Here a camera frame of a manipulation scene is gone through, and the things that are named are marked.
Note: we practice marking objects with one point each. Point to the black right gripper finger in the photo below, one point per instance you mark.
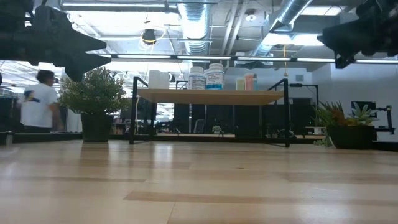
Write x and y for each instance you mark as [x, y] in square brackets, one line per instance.
[340, 42]

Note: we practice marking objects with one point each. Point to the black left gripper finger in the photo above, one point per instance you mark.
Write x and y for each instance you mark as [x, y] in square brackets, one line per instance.
[81, 63]
[82, 42]

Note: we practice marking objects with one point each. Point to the teal bottle white cap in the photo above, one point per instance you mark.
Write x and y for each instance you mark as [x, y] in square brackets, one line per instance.
[255, 82]

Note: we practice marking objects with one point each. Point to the orange bottle white cap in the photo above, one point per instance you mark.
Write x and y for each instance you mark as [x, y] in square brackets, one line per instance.
[249, 82]

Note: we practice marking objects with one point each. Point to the bushy green potted plant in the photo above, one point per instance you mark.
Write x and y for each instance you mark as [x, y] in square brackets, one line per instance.
[93, 93]

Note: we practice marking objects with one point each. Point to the person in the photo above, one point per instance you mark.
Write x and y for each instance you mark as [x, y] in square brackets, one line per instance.
[38, 105]

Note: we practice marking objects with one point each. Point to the black equipment stand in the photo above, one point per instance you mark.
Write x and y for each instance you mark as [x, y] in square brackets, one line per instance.
[387, 119]

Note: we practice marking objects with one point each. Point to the round ceiling sensor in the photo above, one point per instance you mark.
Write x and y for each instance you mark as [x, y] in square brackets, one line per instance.
[250, 17]

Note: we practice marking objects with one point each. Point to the succulent plant black pot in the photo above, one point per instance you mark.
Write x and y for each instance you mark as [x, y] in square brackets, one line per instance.
[351, 135]

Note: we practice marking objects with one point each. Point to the LED light bar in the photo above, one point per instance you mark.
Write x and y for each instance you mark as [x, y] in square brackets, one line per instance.
[202, 57]

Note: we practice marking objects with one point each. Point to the grey office chair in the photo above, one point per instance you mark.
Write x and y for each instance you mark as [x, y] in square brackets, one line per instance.
[199, 126]

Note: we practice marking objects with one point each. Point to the grey wall vent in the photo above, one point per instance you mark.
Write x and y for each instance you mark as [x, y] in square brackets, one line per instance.
[299, 77]

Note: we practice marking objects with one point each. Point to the silver ventilation duct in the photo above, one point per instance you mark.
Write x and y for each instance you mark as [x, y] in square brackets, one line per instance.
[286, 15]
[194, 25]

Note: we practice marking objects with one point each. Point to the black overhead camera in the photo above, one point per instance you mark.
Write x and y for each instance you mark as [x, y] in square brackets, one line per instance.
[149, 35]

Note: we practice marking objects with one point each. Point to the wooden shelf black frame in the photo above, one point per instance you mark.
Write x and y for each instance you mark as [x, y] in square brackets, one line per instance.
[211, 96]

